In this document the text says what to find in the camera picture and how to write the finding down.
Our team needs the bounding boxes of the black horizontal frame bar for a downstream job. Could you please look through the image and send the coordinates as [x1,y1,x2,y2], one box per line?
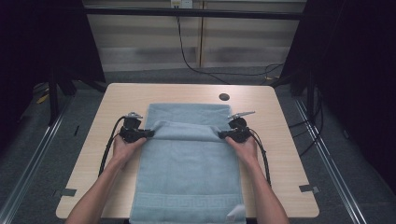
[83,7,304,21]

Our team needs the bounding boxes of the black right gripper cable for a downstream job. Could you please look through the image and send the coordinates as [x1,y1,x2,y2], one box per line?
[247,127,273,188]

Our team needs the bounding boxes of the black wall cable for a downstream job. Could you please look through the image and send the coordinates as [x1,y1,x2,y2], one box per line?
[176,6,285,86]

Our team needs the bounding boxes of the yellow object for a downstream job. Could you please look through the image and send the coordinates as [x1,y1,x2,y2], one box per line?
[35,92,50,105]

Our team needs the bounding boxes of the grey-blue towel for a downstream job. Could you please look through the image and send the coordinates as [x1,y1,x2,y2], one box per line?
[129,103,248,224]

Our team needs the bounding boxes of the grey tape strip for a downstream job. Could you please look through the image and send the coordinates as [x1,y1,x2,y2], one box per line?
[51,188,78,198]
[299,184,321,194]

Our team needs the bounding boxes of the person's left hand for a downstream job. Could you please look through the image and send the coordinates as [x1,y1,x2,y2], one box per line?
[111,135,148,166]

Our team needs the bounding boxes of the person's right hand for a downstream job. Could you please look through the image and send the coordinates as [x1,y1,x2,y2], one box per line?
[225,136,260,166]

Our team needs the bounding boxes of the black floor cables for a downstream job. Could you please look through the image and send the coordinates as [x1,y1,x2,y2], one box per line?
[288,87,325,157]

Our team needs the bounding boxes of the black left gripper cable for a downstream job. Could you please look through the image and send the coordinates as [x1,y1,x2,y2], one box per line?
[97,115,129,178]

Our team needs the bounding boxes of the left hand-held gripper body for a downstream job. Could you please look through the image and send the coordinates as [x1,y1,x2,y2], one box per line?
[120,111,145,144]

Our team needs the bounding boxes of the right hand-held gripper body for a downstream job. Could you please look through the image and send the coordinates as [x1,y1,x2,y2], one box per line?
[227,110,256,144]

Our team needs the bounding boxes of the aluminium floor rail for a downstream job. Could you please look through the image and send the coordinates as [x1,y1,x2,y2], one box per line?
[0,95,75,224]
[293,98,369,224]

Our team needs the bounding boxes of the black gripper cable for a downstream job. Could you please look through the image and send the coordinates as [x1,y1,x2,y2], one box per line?
[97,115,129,178]
[247,127,273,188]

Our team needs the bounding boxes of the black curtain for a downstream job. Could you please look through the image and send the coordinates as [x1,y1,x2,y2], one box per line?
[0,0,106,153]
[279,0,396,195]

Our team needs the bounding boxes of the black metal stand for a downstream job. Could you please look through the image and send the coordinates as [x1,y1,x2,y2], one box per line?
[47,60,61,126]
[305,70,316,123]

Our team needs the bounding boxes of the white power outlet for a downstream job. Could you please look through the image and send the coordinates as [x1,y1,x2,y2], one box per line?
[170,0,194,9]

